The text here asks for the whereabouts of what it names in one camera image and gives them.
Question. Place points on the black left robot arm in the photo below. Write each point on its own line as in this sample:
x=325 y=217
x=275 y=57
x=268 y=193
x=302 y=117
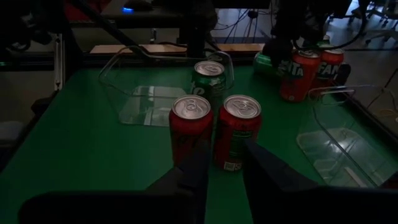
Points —
x=298 y=18

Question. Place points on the green Sprite can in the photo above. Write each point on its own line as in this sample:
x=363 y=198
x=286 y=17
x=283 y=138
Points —
x=209 y=81
x=325 y=42
x=261 y=63

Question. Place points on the red Fanta can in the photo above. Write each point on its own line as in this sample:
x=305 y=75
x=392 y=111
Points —
x=298 y=81
x=331 y=68

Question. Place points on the dark grey desk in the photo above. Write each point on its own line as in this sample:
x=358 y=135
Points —
x=149 y=18

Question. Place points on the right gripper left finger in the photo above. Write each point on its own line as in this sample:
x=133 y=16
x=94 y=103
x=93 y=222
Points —
x=192 y=174

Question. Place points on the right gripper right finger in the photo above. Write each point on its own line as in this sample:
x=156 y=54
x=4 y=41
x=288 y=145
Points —
x=273 y=177

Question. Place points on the red Coca-Cola can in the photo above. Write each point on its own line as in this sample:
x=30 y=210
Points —
x=237 y=124
x=190 y=130

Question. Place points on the clear plastic bin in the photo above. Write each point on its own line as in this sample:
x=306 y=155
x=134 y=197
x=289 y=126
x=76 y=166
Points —
x=146 y=105
x=335 y=155

